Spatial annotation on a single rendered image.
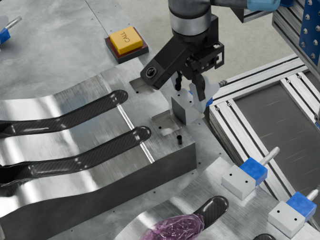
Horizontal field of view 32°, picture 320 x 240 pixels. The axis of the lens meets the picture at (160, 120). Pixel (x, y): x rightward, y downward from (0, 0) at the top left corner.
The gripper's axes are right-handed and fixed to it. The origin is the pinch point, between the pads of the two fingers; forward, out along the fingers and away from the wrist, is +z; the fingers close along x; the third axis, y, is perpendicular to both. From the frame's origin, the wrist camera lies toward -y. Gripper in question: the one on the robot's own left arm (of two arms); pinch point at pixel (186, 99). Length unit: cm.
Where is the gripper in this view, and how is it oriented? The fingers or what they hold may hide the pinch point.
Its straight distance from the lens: 116.5
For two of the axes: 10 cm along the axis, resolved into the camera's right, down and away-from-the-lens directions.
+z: 0.9, 6.2, 7.8
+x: -5.8, -6.0, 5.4
